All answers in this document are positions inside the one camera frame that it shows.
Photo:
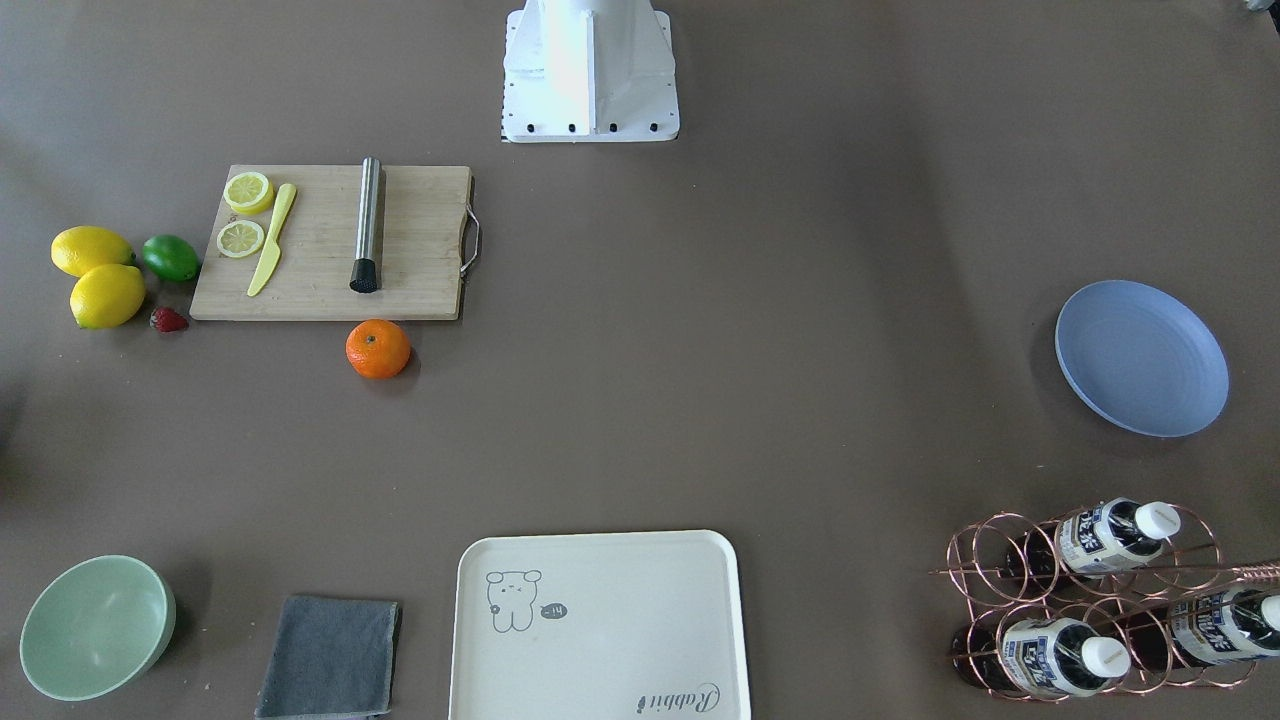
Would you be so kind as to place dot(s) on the blue round plate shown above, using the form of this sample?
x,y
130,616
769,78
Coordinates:
x,y
1141,359

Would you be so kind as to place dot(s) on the wooden cutting board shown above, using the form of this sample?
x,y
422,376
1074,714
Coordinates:
x,y
420,250

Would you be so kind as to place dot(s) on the orange fruit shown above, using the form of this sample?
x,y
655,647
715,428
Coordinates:
x,y
378,349

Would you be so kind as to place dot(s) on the cream rectangular tray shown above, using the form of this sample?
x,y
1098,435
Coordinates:
x,y
636,625

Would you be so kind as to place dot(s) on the steel muddler black tip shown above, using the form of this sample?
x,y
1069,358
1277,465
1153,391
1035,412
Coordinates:
x,y
365,276

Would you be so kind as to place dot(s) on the yellow plastic knife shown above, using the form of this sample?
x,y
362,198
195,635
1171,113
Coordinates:
x,y
270,253

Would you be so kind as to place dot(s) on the lemon slice lower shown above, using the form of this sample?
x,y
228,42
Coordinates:
x,y
240,238

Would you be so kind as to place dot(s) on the lemon slice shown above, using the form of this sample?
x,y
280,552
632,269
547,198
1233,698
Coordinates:
x,y
240,238
249,193

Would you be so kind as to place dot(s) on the lemon slice upper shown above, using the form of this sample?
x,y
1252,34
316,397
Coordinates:
x,y
249,193

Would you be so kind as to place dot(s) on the grey folded cloth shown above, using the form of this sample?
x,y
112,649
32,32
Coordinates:
x,y
331,659

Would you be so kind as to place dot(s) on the red strawberry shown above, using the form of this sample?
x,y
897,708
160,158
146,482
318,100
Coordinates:
x,y
167,320

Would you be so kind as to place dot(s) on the green lime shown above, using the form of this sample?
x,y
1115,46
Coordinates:
x,y
171,258

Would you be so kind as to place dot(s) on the dark drink bottle one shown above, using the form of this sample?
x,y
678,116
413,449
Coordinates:
x,y
1112,536

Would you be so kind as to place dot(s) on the dark drink bottle three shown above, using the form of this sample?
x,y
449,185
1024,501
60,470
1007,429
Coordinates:
x,y
1040,659

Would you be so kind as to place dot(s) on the yellow lemon lower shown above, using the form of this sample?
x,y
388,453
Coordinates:
x,y
107,296

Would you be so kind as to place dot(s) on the yellow lemon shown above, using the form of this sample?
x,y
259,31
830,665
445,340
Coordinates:
x,y
107,296
79,249

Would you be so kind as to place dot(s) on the yellow lemon upper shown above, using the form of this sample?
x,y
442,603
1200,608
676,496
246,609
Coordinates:
x,y
79,249

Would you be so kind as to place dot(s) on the green bowl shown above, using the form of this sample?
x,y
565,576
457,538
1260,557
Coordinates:
x,y
97,627

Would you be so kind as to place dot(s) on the dark drink bottle two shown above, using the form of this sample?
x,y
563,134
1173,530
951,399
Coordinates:
x,y
1212,629

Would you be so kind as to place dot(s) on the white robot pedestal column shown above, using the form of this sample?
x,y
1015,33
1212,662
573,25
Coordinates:
x,y
589,72

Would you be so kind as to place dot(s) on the copper wire bottle rack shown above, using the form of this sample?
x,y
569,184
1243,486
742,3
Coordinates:
x,y
1192,564

